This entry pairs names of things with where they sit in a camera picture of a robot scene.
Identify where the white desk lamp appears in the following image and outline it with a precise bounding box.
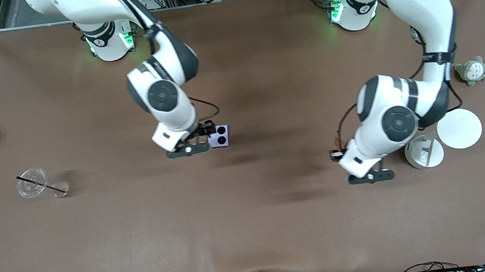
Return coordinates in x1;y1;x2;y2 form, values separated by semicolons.
400;106;485;171

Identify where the brown table mat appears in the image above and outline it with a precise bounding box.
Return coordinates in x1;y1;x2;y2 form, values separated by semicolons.
0;0;485;272

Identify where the black straw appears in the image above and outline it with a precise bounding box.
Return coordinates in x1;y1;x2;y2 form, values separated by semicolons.
16;171;68;199

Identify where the small clear glass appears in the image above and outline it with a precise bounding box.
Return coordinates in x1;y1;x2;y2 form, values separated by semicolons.
51;180;70;199

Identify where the brown lion statue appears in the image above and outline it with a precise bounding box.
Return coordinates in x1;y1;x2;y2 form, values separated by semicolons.
333;131;348;151

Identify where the large clear glass cup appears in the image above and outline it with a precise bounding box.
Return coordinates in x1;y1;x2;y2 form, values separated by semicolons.
15;166;50;200

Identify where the grey totoro plush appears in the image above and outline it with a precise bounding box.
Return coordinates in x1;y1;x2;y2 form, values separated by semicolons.
453;56;485;88

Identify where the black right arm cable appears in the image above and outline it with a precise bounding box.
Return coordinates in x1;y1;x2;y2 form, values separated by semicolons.
188;94;221;124

